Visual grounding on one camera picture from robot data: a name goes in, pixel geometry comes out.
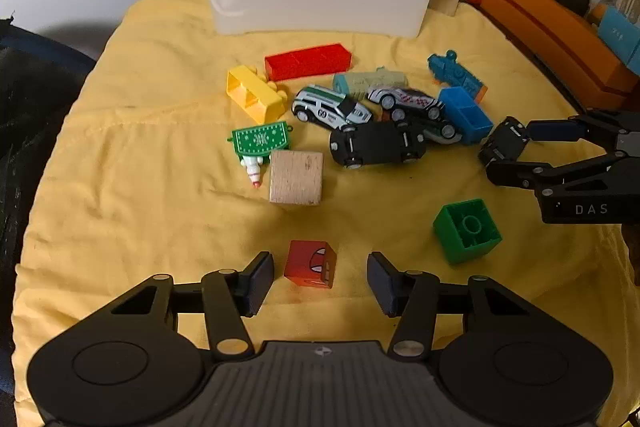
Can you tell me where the green toy brick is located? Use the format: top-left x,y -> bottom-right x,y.
432,198 -> 502,265

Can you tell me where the large black toy car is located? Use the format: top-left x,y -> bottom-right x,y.
329,121 -> 427,170

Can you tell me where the small black toy car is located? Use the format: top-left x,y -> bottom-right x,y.
478,117 -> 532,168

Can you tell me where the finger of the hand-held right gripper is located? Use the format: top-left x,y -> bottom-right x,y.
486,151 -> 632,192
527,109 -> 640,152

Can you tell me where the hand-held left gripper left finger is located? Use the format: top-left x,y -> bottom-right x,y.
107,252 -> 276,360

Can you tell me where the dark cloth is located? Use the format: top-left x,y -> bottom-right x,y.
0,14 -> 97,333

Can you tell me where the long red toy brick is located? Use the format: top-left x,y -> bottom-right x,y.
264,43 -> 352,82

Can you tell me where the white and red toy car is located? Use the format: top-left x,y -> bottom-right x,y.
366,85 -> 446,120

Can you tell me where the long orange box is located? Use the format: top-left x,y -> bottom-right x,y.
481,0 -> 640,111

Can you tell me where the white and green toy car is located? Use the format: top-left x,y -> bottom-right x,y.
291,85 -> 374,131

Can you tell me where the yellow toy brick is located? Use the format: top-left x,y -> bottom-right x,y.
226,65 -> 289,124

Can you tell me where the light blue box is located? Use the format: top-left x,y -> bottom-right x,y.
597,6 -> 640,74

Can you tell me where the red cube with face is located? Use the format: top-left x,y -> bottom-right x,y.
284,240 -> 337,289

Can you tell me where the yellow blanket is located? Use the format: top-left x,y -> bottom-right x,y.
10,0 -> 636,427

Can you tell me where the wooden cube block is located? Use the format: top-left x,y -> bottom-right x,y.
269,150 -> 324,206

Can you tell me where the blue toy train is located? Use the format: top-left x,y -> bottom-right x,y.
427,50 -> 488,104

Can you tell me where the dark silver toy car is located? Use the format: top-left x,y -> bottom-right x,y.
395,107 -> 463,145

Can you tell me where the green patterned toy piece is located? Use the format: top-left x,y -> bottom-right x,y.
231,122 -> 293,158

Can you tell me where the blue toy brick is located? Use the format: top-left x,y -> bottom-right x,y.
439,87 -> 495,144

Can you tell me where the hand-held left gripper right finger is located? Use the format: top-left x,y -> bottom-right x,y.
366,252 -> 533,360

